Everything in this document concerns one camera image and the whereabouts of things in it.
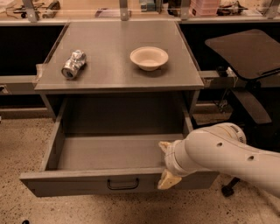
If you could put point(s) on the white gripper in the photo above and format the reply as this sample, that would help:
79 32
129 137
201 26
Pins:
170 159

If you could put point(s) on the crushed silver can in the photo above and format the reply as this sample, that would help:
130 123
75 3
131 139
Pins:
74 64

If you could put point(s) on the pink plastic box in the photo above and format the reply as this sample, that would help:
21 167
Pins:
201 8

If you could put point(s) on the grey top drawer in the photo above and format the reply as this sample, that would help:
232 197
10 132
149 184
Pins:
96 138

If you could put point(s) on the metal shelf post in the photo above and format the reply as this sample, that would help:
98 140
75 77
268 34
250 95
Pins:
184 9
32 14
124 12

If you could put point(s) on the metal shelf post left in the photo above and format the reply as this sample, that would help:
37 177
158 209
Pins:
32 14

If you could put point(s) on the beige bowl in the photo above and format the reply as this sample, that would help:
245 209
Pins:
149 58

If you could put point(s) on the metal shelf post middle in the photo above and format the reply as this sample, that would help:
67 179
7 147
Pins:
124 12

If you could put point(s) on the black top drawer handle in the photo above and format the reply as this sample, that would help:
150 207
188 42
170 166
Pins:
122 185

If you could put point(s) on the metal shelf post right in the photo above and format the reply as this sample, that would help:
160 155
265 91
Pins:
184 9

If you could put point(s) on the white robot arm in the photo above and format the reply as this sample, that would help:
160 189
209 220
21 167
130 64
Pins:
220 148

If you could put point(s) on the black office chair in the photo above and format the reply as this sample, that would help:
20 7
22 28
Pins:
253 56

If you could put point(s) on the black tool on bench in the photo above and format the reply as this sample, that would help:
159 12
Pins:
52 9

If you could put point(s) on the grey cabinet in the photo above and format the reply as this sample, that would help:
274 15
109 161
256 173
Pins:
109 70

